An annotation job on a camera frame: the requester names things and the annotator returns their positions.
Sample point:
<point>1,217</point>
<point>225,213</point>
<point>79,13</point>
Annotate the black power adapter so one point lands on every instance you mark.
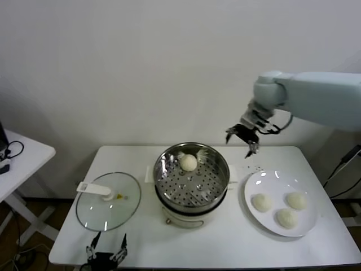
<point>349,154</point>

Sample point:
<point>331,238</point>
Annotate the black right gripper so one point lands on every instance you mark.
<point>246,132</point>

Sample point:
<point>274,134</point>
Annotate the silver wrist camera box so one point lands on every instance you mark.
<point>248,117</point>

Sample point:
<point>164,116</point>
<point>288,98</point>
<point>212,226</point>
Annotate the dark laptop screen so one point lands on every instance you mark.
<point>2,138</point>

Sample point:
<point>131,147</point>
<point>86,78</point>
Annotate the small black device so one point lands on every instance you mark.
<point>4,168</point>

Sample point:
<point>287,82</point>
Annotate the small white adapter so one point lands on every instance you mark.
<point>5,162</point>

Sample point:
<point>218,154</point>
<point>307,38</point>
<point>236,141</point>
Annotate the stainless steel steamer basket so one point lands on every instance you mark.
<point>197,189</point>

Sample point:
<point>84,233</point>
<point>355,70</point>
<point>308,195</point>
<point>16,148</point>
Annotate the white electric cooker base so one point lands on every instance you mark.
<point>183,220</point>

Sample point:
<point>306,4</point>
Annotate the white round plate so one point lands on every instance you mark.
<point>262,223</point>

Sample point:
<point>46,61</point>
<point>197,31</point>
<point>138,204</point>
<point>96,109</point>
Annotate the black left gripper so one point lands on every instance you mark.
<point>101,262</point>

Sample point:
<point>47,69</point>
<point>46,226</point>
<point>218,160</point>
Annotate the white side table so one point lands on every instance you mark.
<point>31,158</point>

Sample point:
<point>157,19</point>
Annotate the white floor stand base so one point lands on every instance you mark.
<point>356,214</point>

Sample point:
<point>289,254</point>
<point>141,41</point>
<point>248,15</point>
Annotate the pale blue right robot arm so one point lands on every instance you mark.
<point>324,96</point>

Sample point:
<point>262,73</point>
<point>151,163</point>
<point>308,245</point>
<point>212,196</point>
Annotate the white steamed baozi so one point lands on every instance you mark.
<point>188,162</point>
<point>296,201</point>
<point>287,218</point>
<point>262,202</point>

